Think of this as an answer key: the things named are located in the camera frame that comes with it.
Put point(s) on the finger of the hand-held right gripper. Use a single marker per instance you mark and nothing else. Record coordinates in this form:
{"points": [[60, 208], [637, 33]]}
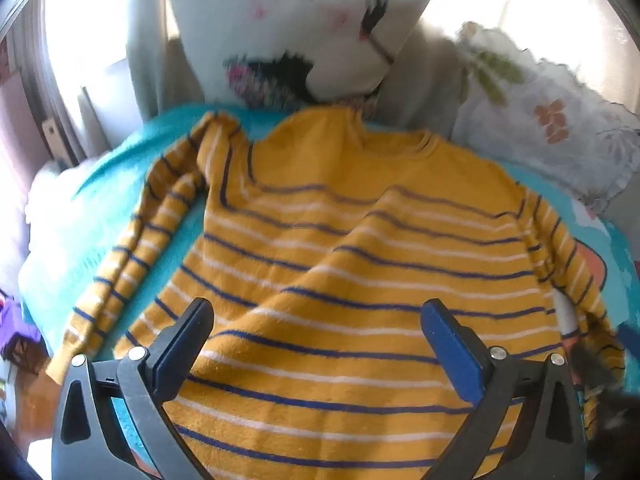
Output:
{"points": [[592, 367]]}

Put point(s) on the teal cartoon printed blanket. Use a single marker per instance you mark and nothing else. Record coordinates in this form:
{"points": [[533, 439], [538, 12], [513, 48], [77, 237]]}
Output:
{"points": [[90, 220]]}

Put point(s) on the white floral pillow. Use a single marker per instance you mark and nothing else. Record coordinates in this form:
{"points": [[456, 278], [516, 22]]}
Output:
{"points": [[550, 125]]}

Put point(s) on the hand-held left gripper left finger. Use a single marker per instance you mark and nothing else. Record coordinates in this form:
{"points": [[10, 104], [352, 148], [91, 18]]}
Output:
{"points": [[185, 345]]}

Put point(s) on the purple object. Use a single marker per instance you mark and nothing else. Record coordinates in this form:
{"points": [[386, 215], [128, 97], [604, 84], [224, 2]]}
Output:
{"points": [[12, 330]]}

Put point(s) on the yellow striped sweater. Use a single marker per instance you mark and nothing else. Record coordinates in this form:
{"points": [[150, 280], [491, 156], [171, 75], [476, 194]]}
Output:
{"points": [[320, 240]]}

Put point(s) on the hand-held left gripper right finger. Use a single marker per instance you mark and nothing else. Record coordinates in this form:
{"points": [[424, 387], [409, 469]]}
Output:
{"points": [[450, 350]]}

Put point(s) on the white bird print pillow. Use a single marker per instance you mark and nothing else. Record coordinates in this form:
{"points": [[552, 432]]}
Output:
{"points": [[280, 25]]}

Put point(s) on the white bedsheet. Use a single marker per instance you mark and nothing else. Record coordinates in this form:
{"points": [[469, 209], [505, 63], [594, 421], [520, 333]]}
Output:
{"points": [[45, 195]]}

